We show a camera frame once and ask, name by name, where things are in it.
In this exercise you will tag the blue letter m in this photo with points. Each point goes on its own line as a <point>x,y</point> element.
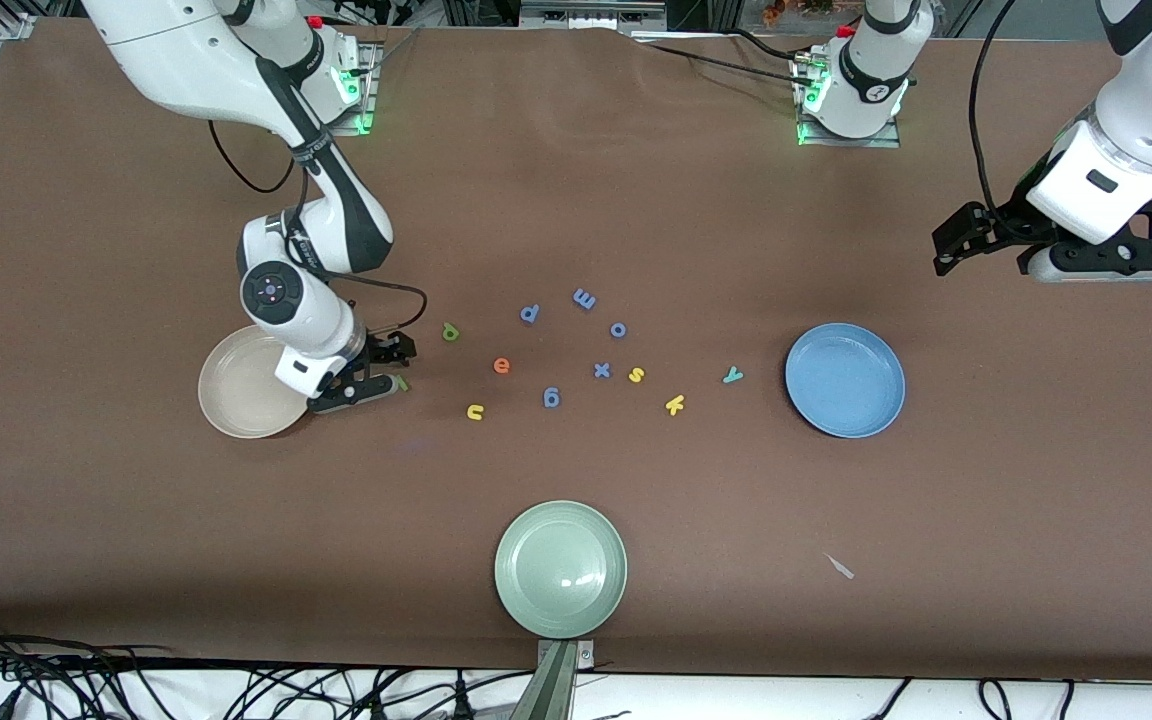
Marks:
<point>584,299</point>

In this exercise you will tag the beige brown plate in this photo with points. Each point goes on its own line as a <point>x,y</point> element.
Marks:
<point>236,390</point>

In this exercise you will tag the blue letter d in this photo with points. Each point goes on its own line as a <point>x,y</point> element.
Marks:
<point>536,309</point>

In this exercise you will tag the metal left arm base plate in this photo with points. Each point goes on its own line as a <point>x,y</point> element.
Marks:
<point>851,143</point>

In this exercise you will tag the orange object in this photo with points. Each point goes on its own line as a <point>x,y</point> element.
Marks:
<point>796,8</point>

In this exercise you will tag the white paper scrap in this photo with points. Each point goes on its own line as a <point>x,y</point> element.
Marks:
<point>841,568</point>

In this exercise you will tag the pale green plate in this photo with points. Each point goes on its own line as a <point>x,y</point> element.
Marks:
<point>561,570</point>

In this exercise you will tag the blue plate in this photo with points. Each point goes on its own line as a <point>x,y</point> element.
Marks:
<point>844,380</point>

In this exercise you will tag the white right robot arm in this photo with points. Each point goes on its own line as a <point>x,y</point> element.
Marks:
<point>186,60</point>

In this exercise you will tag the green letter p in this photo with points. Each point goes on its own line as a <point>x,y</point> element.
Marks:
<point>450,335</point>

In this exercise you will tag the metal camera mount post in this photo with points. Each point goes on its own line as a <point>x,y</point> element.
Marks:
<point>551,690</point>

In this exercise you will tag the teal letter y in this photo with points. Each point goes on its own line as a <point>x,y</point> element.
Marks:
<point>732,376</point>

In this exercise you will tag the silver metal plate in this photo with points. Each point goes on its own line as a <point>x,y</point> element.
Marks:
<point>591,15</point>

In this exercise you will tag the blue letter g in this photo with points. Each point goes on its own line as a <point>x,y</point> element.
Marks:
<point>545,396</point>

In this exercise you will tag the dark aluminium frame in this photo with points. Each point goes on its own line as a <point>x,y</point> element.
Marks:
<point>696,12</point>

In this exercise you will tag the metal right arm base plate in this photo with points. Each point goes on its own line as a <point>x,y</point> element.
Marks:
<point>368,95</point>

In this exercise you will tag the yellow letter k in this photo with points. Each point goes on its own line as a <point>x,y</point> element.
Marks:
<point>674,405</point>

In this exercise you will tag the brown table cover sheet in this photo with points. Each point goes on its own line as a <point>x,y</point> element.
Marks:
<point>136,530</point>

